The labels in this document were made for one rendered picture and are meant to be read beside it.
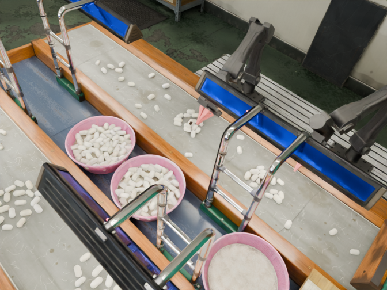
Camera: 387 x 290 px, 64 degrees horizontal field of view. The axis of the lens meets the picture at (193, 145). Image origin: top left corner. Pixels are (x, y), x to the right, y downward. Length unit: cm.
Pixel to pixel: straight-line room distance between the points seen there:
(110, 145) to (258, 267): 71
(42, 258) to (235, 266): 59
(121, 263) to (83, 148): 71
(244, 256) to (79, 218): 58
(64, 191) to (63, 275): 38
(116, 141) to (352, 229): 95
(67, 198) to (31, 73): 115
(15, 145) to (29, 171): 14
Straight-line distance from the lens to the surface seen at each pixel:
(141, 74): 160
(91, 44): 183
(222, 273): 104
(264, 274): 108
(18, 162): 131
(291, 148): 84
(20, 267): 110
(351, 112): 122
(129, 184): 116
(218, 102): 99
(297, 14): 327
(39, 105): 160
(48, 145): 129
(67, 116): 151
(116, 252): 66
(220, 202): 111
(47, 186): 78
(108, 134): 131
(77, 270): 103
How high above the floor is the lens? 171
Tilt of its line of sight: 50 degrees down
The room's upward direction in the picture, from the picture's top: 9 degrees clockwise
